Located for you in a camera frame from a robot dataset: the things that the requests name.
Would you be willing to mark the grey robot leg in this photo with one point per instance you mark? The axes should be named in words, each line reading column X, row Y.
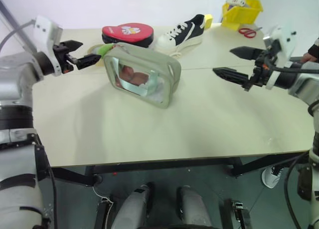
column 193, row 206
column 133, row 206

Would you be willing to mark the yellow plastic bin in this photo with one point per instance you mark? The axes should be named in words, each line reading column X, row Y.
column 243, row 14

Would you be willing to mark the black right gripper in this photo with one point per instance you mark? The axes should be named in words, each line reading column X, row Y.
column 260, row 74

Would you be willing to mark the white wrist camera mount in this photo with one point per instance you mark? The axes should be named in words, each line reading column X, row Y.
column 46, row 29
column 286, row 43

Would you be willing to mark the grey metal pole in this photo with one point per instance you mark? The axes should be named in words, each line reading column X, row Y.
column 12, row 20

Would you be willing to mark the bystander bare hand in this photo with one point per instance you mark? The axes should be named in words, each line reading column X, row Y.
column 311, row 58

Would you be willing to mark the white items in bin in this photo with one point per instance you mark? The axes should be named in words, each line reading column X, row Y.
column 234, row 1

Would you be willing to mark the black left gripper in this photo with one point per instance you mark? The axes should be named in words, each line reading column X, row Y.
column 61, row 58

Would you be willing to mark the clear grey toiletry pouch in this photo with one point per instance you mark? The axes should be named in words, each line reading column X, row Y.
column 149, row 62

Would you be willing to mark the bystander white shoe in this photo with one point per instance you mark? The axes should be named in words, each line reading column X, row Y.
column 271, row 176

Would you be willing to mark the bystander dark sleeve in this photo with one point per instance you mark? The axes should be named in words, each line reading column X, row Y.
column 315, row 45

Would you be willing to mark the black table frame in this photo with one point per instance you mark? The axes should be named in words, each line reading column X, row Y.
column 74, row 175

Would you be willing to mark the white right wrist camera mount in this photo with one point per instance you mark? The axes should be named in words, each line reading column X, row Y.
column 286, row 43

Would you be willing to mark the yellow block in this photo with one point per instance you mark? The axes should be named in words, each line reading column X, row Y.
column 208, row 20

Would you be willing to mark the red black paddle case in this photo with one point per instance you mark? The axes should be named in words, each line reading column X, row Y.
column 124, row 32

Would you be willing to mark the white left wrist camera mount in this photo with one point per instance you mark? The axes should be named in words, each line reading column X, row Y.
column 46, row 29

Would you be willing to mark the black floor stand bracket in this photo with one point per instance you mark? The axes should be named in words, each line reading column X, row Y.
column 239, row 212
column 102, row 214

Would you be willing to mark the black white sneaker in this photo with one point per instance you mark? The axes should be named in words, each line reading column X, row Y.
column 182, row 35

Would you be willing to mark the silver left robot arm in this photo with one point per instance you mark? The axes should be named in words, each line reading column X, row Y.
column 15, row 94

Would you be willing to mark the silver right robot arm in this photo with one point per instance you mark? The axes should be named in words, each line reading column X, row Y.
column 302, row 84

